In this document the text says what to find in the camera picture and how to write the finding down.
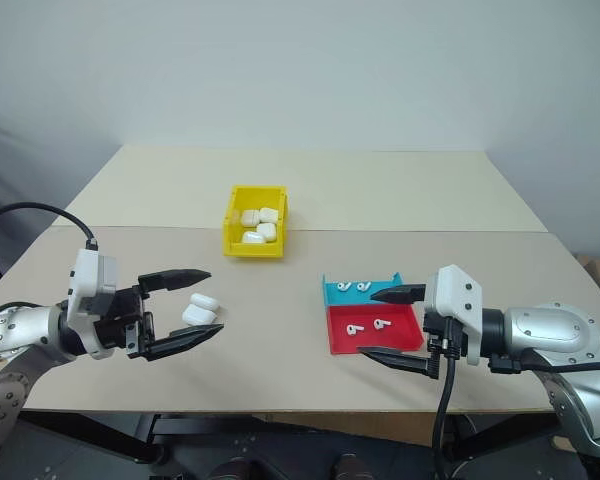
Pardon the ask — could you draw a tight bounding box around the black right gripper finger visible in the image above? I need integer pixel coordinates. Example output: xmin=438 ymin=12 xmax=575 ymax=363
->
xmin=358 ymin=346 xmax=441 ymax=382
xmin=370 ymin=283 xmax=428 ymax=305

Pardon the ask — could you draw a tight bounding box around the white earbud case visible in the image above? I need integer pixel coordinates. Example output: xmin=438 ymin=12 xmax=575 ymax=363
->
xmin=181 ymin=292 xmax=221 ymax=327

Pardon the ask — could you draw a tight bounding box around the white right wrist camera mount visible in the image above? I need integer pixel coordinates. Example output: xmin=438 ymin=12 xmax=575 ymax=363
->
xmin=424 ymin=264 xmax=484 ymax=367

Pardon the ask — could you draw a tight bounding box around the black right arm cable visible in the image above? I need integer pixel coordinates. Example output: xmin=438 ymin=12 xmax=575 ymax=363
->
xmin=431 ymin=319 xmax=600 ymax=465

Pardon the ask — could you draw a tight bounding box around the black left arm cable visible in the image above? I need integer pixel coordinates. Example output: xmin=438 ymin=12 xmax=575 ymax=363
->
xmin=0 ymin=201 xmax=100 ymax=252

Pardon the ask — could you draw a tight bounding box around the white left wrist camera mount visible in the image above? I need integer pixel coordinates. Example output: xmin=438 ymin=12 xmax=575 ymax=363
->
xmin=66 ymin=248 xmax=119 ymax=361

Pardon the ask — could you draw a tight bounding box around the yellow plastic bin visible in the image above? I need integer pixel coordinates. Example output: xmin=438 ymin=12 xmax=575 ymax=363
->
xmin=222 ymin=184 xmax=289 ymax=262

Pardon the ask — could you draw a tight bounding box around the blue plastic tray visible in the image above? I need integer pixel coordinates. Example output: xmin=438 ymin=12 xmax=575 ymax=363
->
xmin=321 ymin=271 xmax=404 ymax=309

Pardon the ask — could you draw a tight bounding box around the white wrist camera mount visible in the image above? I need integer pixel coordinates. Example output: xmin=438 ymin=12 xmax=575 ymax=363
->
xmin=424 ymin=264 xmax=484 ymax=367
xmin=66 ymin=248 xmax=119 ymax=361

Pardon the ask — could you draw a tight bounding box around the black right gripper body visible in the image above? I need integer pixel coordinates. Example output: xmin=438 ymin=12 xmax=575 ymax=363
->
xmin=421 ymin=299 xmax=470 ymax=360

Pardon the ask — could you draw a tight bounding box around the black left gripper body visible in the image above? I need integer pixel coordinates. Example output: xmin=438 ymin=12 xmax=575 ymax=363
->
xmin=82 ymin=283 xmax=157 ymax=359

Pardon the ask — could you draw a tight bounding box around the black table frame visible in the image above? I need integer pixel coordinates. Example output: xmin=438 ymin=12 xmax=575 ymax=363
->
xmin=22 ymin=411 xmax=561 ymax=465

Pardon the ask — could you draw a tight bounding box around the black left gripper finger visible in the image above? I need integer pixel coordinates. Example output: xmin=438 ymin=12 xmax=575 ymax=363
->
xmin=129 ymin=323 xmax=226 ymax=363
xmin=138 ymin=268 xmax=213 ymax=294

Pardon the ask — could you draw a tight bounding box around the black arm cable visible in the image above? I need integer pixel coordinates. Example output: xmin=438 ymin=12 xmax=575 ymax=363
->
xmin=0 ymin=201 xmax=100 ymax=252
xmin=431 ymin=319 xmax=600 ymax=465

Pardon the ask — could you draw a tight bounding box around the red plastic tray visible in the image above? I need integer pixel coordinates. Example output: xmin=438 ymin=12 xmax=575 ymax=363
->
xmin=325 ymin=303 xmax=427 ymax=356

